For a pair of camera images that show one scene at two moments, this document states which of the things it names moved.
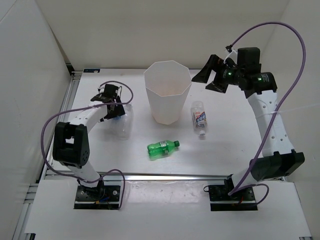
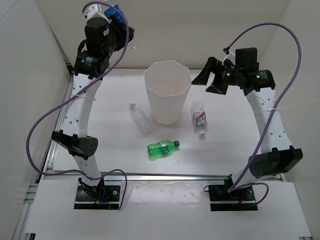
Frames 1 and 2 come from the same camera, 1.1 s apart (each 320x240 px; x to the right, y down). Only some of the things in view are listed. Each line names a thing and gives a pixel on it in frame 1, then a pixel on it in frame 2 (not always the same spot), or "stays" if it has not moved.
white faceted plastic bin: [168, 84] stays
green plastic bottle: [161, 148] stays
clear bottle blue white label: [199, 116] stays
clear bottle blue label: [120, 127] → [109, 12]
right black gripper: [212, 63] stays
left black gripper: [118, 111] → [121, 34]
